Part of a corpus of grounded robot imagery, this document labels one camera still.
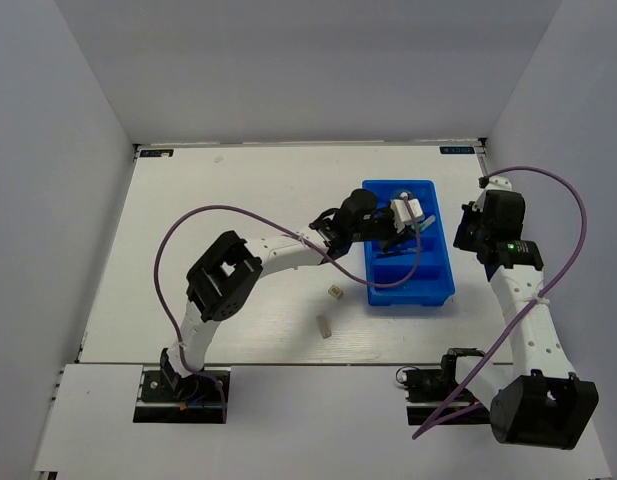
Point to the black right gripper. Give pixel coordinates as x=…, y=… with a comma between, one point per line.
x=460, y=239

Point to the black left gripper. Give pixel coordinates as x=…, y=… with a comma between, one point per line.
x=394, y=238

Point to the grey white eraser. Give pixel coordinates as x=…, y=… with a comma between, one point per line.
x=323, y=326

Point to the blue tape roll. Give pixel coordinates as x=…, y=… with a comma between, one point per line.
x=401, y=194

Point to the pen with green tip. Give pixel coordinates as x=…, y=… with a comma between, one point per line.
x=420, y=227

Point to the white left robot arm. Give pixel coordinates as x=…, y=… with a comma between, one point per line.
x=221, y=280

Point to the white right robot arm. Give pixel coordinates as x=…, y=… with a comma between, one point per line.
x=541, y=402

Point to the small beige sharpener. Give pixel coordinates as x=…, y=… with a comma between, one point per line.
x=335, y=292

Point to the blue compartment tray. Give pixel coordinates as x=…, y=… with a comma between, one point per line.
x=432, y=282

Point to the right table label sticker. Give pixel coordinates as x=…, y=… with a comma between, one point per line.
x=456, y=150

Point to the table label sticker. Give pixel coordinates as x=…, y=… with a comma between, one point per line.
x=156, y=153
x=456, y=150

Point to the left table label sticker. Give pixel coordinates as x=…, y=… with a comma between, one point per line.
x=156, y=153

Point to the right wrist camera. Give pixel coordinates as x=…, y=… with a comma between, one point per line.
x=494, y=183

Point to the aluminium table rail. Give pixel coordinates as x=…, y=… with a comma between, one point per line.
x=514, y=270

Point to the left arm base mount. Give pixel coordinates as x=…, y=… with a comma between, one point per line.
x=199, y=403

